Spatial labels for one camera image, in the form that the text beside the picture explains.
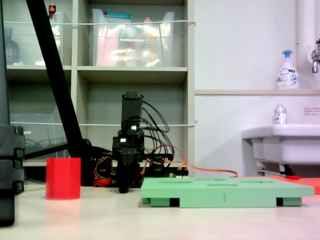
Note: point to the yellow label bottle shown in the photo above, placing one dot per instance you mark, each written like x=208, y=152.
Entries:
x=148, y=45

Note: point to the black tripod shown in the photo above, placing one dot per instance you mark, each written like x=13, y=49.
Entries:
x=55, y=75

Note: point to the pink wall label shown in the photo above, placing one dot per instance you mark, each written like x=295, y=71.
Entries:
x=312, y=111

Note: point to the beige shelf unit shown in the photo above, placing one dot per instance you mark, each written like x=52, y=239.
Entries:
x=132, y=71

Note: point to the black notched tripod leg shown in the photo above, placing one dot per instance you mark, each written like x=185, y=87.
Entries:
x=10, y=162

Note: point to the dark round bottle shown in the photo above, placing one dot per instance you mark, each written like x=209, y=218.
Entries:
x=11, y=50

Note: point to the teal lidded box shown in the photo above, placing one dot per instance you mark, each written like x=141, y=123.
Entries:
x=117, y=17

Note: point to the white sink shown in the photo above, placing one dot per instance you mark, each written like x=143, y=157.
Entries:
x=295, y=147

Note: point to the dark bottle with red cap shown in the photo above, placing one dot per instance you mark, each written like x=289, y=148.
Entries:
x=52, y=10

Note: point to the white pump soap bottle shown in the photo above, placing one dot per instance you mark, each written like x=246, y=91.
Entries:
x=287, y=77

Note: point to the white wall ledge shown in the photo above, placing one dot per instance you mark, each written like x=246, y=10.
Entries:
x=237, y=92

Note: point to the small orange block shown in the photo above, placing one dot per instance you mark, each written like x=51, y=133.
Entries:
x=310, y=186

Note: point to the metal faucet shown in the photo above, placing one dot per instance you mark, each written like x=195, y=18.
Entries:
x=315, y=62

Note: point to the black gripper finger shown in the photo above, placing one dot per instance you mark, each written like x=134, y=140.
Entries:
x=133, y=167
x=123, y=175

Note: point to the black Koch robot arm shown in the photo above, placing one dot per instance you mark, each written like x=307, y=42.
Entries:
x=132, y=110

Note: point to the green shape sorting board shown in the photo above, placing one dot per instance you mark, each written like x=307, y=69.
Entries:
x=200, y=197

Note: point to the red octagonal pillar block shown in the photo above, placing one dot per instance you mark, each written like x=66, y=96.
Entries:
x=62, y=178

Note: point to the circuit board with green terminal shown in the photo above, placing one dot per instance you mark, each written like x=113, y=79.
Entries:
x=180, y=175

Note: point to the white pipe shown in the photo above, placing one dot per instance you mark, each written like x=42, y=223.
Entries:
x=305, y=20

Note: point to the small clear bottle silver cap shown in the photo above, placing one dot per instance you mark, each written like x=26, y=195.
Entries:
x=280, y=117

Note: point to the small red bar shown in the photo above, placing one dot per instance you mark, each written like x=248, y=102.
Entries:
x=293, y=177

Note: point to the large clear plastic bin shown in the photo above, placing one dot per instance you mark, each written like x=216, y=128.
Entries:
x=112, y=50

